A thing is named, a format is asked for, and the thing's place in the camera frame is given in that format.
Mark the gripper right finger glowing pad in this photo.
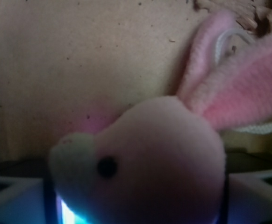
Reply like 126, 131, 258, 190
217, 151, 272, 224

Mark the pink plush bunny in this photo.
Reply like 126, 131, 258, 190
49, 10, 272, 224

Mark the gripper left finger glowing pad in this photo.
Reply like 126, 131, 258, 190
0, 158, 90, 224

